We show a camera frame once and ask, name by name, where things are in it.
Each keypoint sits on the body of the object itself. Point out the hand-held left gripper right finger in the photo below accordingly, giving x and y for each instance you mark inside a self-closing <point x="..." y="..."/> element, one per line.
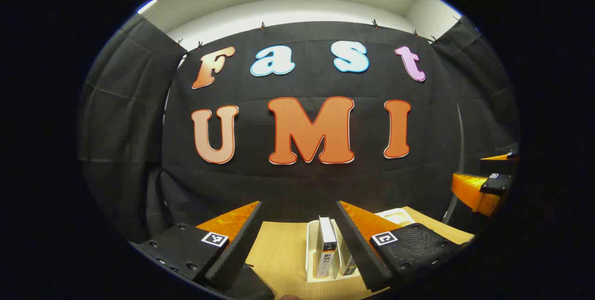
<point x="360" y="249"/>

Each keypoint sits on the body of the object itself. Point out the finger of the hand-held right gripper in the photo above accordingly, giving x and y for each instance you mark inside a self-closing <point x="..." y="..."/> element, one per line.
<point x="472" y="190"/>
<point x="499" y="165"/>

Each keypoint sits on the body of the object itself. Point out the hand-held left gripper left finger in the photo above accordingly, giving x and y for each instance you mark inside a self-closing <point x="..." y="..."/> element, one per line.
<point x="234" y="249"/>

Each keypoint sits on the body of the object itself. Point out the black book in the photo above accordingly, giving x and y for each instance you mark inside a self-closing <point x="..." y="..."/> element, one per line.
<point x="327" y="244"/>

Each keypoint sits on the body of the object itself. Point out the white bookshelf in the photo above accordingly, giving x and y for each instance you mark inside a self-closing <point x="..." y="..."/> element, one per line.
<point x="310" y="253"/>

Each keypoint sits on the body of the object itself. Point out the grey metal pole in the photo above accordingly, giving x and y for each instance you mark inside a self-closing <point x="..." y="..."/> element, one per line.
<point x="459" y="151"/>

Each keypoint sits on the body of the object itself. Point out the ceiling light strip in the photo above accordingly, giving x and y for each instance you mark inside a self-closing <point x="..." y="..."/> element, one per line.
<point x="147" y="6"/>

